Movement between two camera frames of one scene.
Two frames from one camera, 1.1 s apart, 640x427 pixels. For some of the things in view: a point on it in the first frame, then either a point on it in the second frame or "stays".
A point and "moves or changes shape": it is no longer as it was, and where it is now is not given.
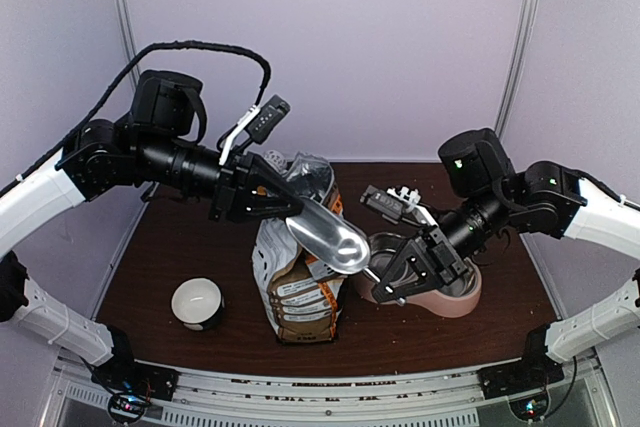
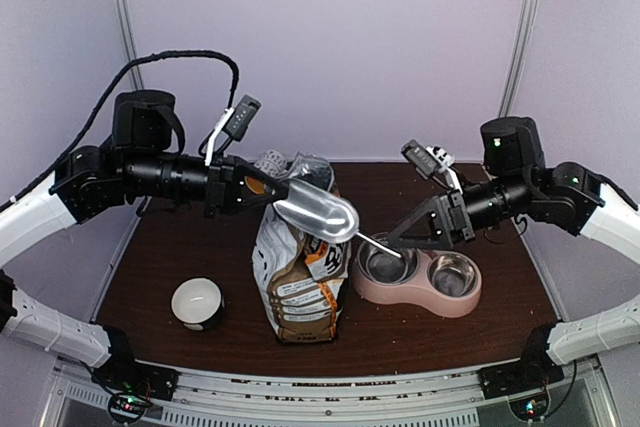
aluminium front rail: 223,398 stays
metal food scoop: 330,238 moves or changes shape
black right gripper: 434,262 to 448,214
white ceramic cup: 197,303 stays
